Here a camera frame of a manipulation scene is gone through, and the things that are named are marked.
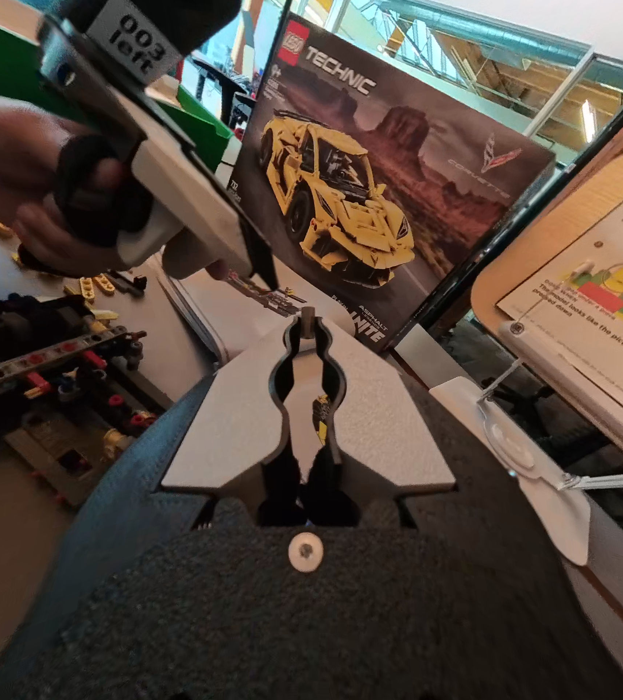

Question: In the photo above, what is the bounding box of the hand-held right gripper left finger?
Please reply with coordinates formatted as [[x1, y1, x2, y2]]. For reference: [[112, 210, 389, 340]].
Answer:
[[160, 317, 299, 493]]

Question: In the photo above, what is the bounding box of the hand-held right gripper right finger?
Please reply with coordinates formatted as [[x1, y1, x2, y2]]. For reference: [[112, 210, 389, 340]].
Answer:
[[318, 317, 458, 495]]

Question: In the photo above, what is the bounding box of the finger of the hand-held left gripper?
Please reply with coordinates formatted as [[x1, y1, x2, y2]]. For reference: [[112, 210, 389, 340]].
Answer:
[[132, 138, 280, 291]]

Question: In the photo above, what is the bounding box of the lego car chassis assembly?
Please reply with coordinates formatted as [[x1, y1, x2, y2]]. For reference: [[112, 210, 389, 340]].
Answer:
[[0, 294, 174, 509]]

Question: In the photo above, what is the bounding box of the open lego instruction booklet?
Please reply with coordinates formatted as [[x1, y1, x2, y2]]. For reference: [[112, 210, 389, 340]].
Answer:
[[155, 267, 357, 446]]

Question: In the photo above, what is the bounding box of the lego set box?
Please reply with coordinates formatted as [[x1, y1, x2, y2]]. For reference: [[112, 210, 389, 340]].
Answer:
[[232, 13, 564, 352]]

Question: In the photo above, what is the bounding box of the printed instruction sheet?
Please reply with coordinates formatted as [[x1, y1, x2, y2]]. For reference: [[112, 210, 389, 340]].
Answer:
[[496, 185, 623, 423]]

